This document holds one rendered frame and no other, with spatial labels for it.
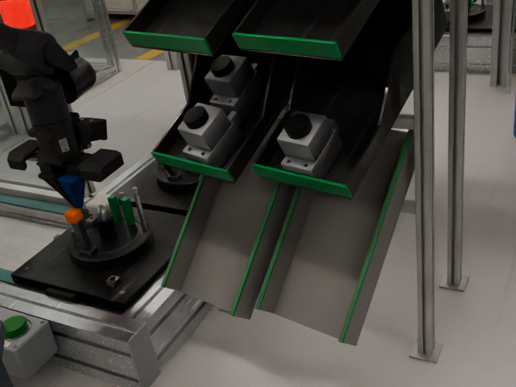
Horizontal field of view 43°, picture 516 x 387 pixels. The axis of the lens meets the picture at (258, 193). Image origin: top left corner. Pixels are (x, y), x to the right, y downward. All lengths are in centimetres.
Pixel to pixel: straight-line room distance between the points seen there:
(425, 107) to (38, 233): 84
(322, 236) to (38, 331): 44
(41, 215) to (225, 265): 56
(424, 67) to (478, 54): 122
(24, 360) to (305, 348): 41
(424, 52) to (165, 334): 56
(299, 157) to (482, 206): 66
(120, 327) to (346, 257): 35
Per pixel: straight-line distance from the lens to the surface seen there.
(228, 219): 95
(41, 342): 106
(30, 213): 142
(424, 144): 82
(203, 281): 95
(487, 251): 123
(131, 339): 97
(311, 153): 73
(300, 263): 89
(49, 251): 120
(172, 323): 105
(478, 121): 170
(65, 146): 101
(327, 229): 89
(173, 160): 85
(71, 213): 107
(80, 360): 107
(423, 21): 77
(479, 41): 198
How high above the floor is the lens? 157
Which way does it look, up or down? 29 degrees down
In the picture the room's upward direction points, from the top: 9 degrees counter-clockwise
